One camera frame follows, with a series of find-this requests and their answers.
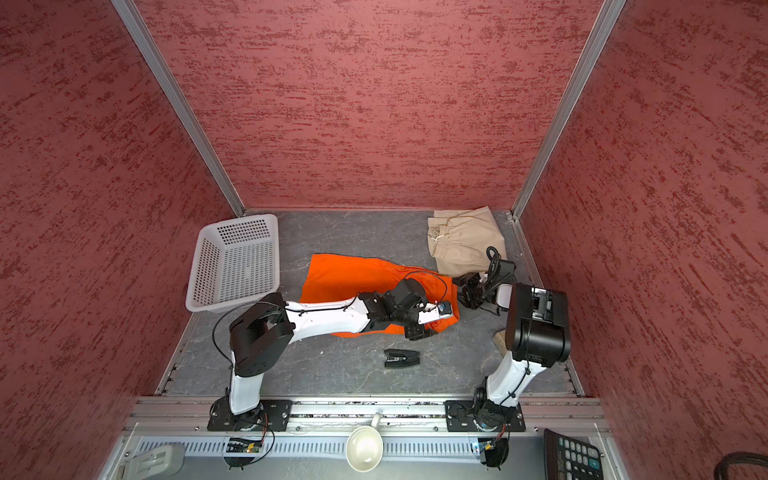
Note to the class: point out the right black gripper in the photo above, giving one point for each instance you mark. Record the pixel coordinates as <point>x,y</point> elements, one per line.
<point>469,279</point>

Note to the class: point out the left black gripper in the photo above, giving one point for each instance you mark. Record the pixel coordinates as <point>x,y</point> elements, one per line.
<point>418,331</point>

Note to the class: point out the beige drawstring shorts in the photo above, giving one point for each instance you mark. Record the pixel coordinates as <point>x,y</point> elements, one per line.
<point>458,240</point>

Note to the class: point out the orange shorts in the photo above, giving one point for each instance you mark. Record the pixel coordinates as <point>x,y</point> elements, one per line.
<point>335,278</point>

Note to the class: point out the white plastic laundry basket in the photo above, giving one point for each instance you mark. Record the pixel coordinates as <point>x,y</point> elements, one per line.
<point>235,262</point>

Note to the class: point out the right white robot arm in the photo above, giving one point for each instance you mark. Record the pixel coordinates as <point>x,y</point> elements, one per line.
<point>536,337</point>

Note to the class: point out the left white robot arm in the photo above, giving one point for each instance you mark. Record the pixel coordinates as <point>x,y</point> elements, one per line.
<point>259,336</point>

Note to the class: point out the black clip on table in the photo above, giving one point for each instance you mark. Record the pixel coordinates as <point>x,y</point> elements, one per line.
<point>401,358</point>

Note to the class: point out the brown jar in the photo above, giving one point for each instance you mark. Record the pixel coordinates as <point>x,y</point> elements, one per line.
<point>499,340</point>

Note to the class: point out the black calculator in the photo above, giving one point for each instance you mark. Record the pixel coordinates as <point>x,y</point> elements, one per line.
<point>567,458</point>

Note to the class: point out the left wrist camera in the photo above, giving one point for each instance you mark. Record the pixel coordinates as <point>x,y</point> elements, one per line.
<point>435,312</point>

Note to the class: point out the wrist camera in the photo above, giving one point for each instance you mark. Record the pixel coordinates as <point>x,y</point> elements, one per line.
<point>501,272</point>
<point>435,312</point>

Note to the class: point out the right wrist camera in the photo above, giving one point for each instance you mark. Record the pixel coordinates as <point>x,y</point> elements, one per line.
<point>501,272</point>

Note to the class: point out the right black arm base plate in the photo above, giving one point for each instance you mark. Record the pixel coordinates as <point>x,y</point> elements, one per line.
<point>464,416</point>

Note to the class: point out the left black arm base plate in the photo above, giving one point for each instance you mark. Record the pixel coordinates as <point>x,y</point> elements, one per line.
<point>268,415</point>

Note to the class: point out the grey device on rail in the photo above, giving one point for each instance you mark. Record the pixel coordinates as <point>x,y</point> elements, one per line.
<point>158,463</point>

